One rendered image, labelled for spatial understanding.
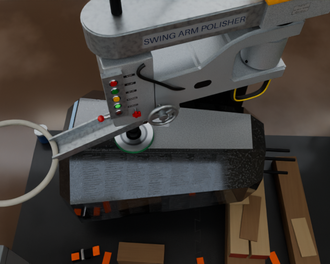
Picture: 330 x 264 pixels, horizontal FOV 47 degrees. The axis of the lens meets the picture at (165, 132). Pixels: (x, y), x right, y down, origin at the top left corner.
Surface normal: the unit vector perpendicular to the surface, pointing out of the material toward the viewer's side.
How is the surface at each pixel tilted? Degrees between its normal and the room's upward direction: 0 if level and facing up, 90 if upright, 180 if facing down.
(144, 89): 90
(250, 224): 0
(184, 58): 4
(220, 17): 90
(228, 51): 90
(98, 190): 45
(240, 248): 0
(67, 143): 16
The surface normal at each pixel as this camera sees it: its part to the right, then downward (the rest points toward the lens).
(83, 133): -0.26, -0.42
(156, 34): 0.30, 0.82
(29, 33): 0.00, -0.51
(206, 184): 0.00, 0.25
